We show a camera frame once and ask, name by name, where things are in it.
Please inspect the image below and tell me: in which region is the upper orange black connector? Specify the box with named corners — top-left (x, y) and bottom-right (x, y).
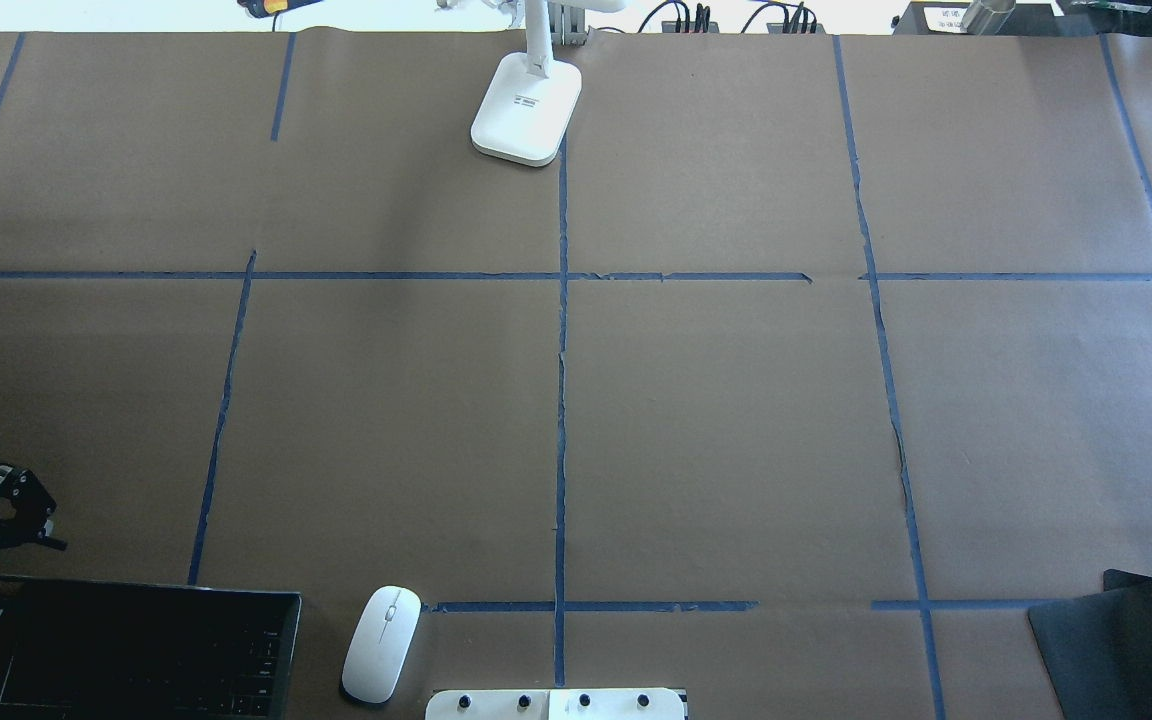
top-left (660, 1), bottom-right (719, 35)

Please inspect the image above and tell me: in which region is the black flat box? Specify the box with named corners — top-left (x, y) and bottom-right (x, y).
top-left (890, 1), bottom-right (1062, 37)

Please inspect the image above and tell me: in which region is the orange black connector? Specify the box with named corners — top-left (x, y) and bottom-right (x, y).
top-left (765, 3), bottom-right (823, 35)
top-left (660, 1), bottom-right (719, 35)

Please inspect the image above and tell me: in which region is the white desk lamp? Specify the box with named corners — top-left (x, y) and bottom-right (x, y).
top-left (470, 1), bottom-right (582, 167)

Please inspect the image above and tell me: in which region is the grey laptop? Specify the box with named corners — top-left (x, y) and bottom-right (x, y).
top-left (0, 579), bottom-right (302, 719)

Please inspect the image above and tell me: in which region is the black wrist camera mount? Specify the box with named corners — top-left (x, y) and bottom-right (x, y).
top-left (0, 462), bottom-right (68, 552)

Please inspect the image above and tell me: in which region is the silver metal cylinder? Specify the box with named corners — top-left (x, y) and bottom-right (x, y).
top-left (958, 0), bottom-right (1018, 36)

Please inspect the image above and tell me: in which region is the black mouse pad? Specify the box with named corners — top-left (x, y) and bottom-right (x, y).
top-left (1026, 569), bottom-right (1152, 719)

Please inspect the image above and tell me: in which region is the lower orange black connector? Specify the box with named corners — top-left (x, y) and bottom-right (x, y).
top-left (765, 3), bottom-right (823, 35)

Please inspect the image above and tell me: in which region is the blue yellow pouch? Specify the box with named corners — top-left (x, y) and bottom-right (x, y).
top-left (237, 0), bottom-right (319, 18)

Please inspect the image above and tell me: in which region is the white computer mouse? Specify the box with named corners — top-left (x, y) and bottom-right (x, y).
top-left (340, 585), bottom-right (422, 705)

